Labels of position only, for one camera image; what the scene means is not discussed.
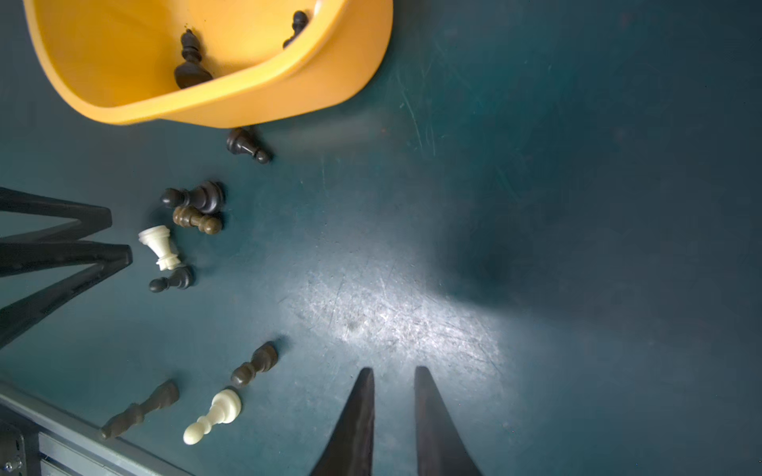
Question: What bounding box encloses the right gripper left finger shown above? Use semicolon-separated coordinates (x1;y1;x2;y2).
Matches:
311;367;375;476

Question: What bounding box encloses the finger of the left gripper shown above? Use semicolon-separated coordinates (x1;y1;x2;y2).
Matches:
1;188;112;243
1;241;132;346

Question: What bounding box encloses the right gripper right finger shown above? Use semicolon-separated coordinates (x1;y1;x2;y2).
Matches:
414;366;481;475

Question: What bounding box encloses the white rook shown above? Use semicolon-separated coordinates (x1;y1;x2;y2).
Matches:
138;225;182;271

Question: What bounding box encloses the black pawn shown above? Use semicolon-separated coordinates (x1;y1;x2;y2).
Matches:
160;180;225;214
283;10;310;49
149;267;194;294

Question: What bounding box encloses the brown pawn low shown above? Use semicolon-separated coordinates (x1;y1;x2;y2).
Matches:
230;341;279;388

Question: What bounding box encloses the white pawn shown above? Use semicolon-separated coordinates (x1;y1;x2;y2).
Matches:
183;389;242;445

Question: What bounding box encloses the black piece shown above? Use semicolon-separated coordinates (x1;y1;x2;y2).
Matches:
226;128;272;164
174;29;214;89

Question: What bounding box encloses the yellow plastic storage box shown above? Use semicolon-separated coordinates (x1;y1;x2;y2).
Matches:
24;1;394;129

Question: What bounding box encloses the brown pawn lying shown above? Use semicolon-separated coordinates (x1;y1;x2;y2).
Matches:
173;206;222;235

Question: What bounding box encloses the black pawn lying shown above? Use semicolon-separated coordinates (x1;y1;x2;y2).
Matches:
160;180;225;214

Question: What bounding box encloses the brown piece front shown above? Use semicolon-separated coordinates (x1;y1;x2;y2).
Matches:
100;380;180;440

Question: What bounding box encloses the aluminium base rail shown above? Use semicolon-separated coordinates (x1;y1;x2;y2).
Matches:
1;382;187;475

